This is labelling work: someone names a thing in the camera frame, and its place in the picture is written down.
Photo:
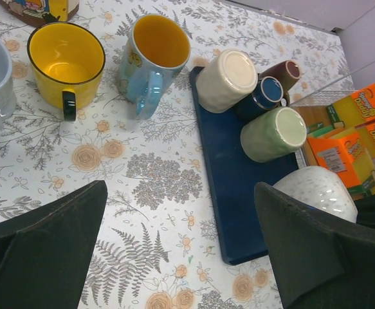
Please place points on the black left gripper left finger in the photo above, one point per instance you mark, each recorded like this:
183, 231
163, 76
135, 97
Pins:
45, 253

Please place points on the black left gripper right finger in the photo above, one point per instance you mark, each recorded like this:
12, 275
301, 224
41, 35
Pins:
318, 259

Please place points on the white round mug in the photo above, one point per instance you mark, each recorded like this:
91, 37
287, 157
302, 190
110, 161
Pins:
319, 188

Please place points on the pale green mug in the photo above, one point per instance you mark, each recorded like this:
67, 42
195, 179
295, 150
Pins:
276, 133

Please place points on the dark blue small mug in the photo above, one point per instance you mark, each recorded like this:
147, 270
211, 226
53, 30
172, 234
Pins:
265, 97

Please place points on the brown mug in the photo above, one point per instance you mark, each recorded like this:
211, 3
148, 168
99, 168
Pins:
286, 72

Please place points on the yellow mug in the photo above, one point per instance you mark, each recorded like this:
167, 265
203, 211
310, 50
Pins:
67, 62

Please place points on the cream upside-down mug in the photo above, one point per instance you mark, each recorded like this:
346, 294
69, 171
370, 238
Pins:
229, 78

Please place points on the light blue patterned mug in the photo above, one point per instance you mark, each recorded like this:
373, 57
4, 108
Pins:
156, 51

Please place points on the orange box front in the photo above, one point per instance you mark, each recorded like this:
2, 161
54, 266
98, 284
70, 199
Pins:
343, 152

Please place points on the dark blue tray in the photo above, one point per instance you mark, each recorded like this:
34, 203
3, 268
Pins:
232, 177

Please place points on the orange yellow box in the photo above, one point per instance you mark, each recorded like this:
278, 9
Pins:
353, 110

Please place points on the white wire shelf rack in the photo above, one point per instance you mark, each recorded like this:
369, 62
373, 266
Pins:
313, 110

